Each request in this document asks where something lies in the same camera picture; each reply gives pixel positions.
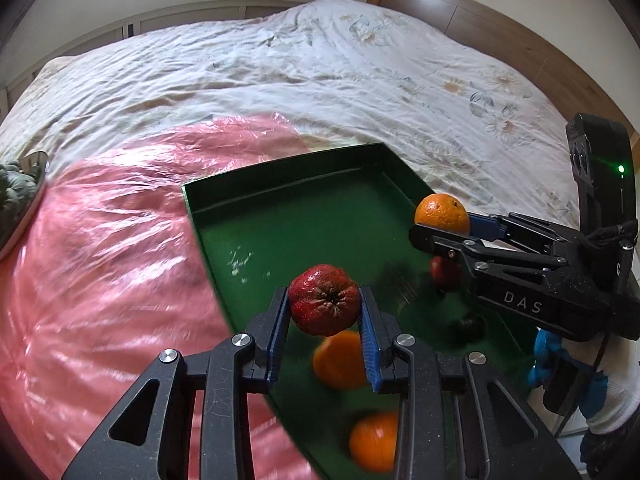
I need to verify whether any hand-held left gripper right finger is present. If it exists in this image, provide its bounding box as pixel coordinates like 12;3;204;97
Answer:
357;286;583;480

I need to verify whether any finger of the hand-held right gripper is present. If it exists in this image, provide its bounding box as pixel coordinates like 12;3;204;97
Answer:
469;211;582;259
408;224;569;273

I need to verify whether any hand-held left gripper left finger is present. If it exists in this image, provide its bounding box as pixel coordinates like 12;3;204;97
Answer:
61;287;291;480

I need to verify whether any large red apple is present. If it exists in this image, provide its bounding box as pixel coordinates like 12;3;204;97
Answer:
431;256;466;294

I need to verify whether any orange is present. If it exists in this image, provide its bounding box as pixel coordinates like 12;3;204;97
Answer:
348;410;401;474
312;330;371;392
414;193;471;235

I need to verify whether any small red apple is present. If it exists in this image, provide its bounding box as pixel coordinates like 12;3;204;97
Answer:
288;264;361;337

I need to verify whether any dark purple plum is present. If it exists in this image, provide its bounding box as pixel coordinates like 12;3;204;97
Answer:
450;312;486;347

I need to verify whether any green cardboard tray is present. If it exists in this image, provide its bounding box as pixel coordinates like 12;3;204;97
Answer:
181;142;541;480

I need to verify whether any person's right forearm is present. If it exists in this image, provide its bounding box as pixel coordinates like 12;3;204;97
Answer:
580;430;622;480

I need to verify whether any person's right hand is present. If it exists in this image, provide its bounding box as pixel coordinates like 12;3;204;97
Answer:
527;329;624;437

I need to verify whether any pink plastic sheet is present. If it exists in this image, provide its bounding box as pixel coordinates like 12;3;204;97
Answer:
0;114;326;480

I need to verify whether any wooden headboard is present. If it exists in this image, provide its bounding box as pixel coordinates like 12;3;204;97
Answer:
366;0;640;161

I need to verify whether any white floral quilt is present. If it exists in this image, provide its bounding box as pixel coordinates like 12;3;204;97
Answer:
0;0;588;261

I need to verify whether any bowl with green fruit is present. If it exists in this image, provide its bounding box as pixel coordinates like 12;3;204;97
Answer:
0;150;49;261

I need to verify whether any green leafy vegetable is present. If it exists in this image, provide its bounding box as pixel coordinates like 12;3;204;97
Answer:
0;162;43;222

